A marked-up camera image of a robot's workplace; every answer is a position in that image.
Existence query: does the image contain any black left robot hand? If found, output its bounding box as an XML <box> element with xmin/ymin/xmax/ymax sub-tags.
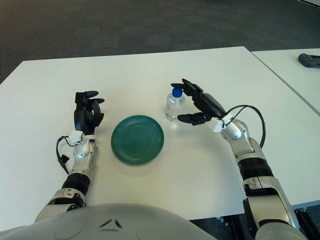
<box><xmin>73</xmin><ymin>90</ymin><xmax>105</xmax><ymax>136</ymax></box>

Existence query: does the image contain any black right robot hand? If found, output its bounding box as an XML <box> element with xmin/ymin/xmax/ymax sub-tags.
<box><xmin>170</xmin><ymin>78</ymin><xmax>227</xmax><ymax>127</ymax></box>

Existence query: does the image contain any clear bottle with blue cap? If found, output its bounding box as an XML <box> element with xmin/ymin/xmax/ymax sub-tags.
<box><xmin>164</xmin><ymin>87</ymin><xmax>186</xmax><ymax>123</ymax></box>

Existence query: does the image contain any green round plate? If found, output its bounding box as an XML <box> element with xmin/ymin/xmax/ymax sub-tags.
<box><xmin>110</xmin><ymin>114</ymin><xmax>165</xmax><ymax>166</ymax></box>

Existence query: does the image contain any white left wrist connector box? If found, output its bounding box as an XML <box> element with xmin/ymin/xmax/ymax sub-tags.
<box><xmin>69</xmin><ymin>129</ymin><xmax>83</xmax><ymax>144</ymax></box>

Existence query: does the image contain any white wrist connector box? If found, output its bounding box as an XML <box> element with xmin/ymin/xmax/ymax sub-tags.
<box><xmin>69</xmin><ymin>129</ymin><xmax>83</xmax><ymax>144</ymax></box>
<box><xmin>209</xmin><ymin>114</ymin><xmax>236</xmax><ymax>133</ymax></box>

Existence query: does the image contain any white right wrist connector box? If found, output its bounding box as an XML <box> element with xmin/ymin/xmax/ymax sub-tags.
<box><xmin>209</xmin><ymin>114</ymin><xmax>236</xmax><ymax>133</ymax></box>

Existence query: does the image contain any grey fabric object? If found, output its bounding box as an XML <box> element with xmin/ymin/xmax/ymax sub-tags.
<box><xmin>297</xmin><ymin>53</ymin><xmax>320</xmax><ymax>68</ymax></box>

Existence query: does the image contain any grey robot torso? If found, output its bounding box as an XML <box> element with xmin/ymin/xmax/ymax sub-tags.
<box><xmin>0</xmin><ymin>202</ymin><xmax>218</xmax><ymax>240</ymax></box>

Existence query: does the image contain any black table leg with caster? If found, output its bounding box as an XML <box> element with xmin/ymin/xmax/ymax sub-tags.
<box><xmin>294</xmin><ymin>208</ymin><xmax>320</xmax><ymax>240</ymax></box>

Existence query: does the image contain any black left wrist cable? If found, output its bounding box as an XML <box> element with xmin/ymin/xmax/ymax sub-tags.
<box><xmin>56</xmin><ymin>135</ymin><xmax>76</xmax><ymax>175</ymax></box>

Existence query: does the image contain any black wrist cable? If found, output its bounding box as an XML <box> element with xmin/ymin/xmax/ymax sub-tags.
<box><xmin>56</xmin><ymin>135</ymin><xmax>76</xmax><ymax>175</ymax></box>
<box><xmin>223</xmin><ymin>104</ymin><xmax>266</xmax><ymax>147</ymax></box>

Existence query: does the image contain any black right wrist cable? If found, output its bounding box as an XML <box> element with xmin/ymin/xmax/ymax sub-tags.
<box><xmin>223</xmin><ymin>104</ymin><xmax>266</xmax><ymax>147</ymax></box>

